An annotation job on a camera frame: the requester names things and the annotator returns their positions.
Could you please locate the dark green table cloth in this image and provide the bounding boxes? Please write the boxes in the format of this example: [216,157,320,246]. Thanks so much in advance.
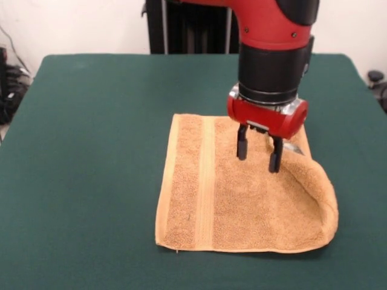
[0,53,387,290]

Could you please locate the tan terry towel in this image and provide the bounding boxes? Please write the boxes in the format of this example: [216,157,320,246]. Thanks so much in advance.
[155,113,339,253]

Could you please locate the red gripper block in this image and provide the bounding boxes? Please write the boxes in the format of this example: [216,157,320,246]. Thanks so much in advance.
[226,83,309,174]

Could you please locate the grey black tripod base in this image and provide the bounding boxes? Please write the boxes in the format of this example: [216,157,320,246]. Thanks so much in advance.
[0,47,33,124]
[367,69,387,114]

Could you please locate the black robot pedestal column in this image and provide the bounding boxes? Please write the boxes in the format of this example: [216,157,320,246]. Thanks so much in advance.
[141,0,242,55]

